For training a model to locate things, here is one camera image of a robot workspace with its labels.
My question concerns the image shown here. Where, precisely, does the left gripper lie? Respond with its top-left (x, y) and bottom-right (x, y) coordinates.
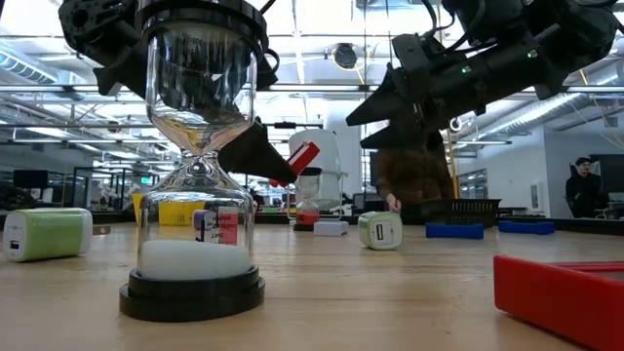
top-left (148, 33), bottom-right (299, 185)

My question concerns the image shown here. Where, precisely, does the black ceiling cable reel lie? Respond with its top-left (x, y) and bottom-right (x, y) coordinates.
top-left (332, 42), bottom-right (360, 71)

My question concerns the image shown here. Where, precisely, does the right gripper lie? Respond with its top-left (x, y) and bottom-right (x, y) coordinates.
top-left (345, 32), bottom-right (557, 150)

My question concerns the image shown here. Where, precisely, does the large hourglass white sand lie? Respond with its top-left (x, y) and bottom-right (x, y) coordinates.
top-left (119, 0), bottom-right (267, 324)

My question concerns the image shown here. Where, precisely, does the purple white usb charger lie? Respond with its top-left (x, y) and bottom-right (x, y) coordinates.
top-left (193, 209), bottom-right (219, 244)

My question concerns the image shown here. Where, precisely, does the small hourglass red sand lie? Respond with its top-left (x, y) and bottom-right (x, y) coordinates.
top-left (292, 167), bottom-right (324, 233)

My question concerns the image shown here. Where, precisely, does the white eraser block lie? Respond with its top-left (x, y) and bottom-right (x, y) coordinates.
top-left (313, 220), bottom-right (350, 238)

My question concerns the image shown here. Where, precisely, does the black computer monitor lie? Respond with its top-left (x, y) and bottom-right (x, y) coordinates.
top-left (13, 169), bottom-right (50, 190)

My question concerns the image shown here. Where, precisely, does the person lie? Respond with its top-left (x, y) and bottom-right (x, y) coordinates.
top-left (565, 156), bottom-right (610, 219)
top-left (373, 144), bottom-right (457, 215)

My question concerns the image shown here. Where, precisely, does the yellow plastic basket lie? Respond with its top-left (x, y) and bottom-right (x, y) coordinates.
top-left (131, 193), bottom-right (207, 227)

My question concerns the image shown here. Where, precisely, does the silver ventilation duct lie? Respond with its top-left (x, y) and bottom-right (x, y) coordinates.
top-left (487, 92), bottom-right (581, 142)

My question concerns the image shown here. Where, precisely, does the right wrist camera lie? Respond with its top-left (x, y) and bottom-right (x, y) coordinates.
top-left (438, 0), bottom-right (530, 50)

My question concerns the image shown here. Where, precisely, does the black plastic basket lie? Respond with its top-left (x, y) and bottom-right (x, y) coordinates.
top-left (399, 198), bottom-right (503, 228)

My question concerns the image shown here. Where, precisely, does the green white usb charger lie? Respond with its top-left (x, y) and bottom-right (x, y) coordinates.
top-left (357, 211), bottom-right (405, 252)
top-left (2, 208), bottom-right (112, 263)

